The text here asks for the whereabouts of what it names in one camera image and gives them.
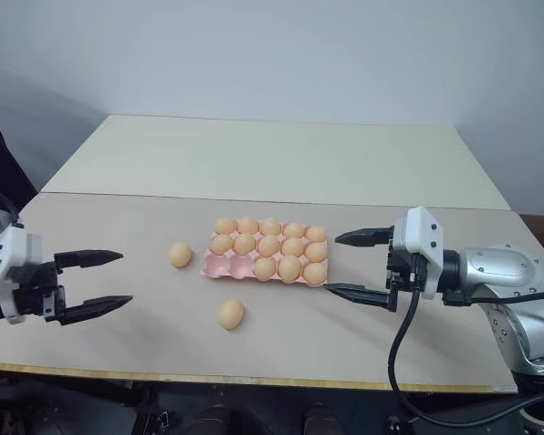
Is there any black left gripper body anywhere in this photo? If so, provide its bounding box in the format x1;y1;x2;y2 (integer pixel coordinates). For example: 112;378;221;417
9;261;67;325

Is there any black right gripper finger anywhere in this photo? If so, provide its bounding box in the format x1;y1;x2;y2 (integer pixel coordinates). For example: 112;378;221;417
334;226;394;248
324;283;393;313

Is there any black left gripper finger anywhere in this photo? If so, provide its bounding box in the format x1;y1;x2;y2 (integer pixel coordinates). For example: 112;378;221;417
59;295;134;327
53;248;125;273

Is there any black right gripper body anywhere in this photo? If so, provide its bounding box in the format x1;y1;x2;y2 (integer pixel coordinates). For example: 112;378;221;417
384;225;426;314

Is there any pink egg tray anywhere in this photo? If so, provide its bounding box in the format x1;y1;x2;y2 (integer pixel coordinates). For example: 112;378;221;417
200;226;330;289

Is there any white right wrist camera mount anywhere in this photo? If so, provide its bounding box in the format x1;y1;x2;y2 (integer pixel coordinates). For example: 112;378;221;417
393;206;446;301

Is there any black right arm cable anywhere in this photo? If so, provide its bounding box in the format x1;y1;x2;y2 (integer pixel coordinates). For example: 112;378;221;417
387;265;544;428

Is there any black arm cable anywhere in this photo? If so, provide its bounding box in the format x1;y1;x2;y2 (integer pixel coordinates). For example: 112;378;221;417
0;182;26;228
387;265;544;428

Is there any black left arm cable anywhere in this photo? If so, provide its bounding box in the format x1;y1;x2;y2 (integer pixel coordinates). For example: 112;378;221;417
0;182;26;228

